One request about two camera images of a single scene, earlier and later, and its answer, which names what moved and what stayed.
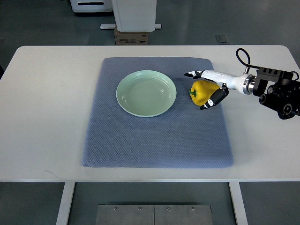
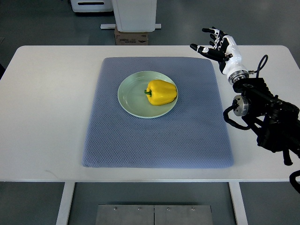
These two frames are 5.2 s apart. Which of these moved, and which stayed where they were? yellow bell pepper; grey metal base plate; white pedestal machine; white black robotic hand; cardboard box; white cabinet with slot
Moved: white black robotic hand; yellow bell pepper
Stayed: cardboard box; white pedestal machine; grey metal base plate; white cabinet with slot
